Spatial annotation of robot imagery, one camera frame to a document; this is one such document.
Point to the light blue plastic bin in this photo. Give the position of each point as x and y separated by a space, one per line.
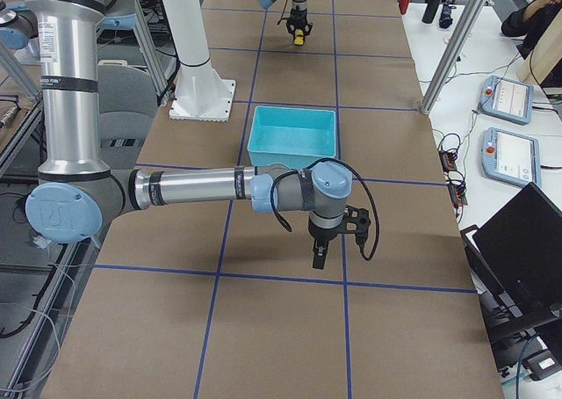
293 137

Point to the blue teach pendant near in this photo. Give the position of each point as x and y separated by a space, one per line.
511 158

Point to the seated person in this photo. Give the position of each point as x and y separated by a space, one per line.
530 22

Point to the yellow beetle toy car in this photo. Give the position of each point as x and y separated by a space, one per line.
299 38

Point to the blue teach pendant far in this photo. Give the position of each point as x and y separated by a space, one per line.
507 99

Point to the aluminium frame post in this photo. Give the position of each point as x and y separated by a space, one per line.
457 40

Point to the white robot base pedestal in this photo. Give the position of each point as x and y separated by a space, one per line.
200 93

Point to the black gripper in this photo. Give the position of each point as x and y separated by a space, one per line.
321 232
297 18

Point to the blue teach pendant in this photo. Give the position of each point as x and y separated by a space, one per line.
507 99
511 158

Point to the black bottle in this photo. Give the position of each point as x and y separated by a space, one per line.
430 11

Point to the black laptop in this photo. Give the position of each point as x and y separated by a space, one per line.
521 244

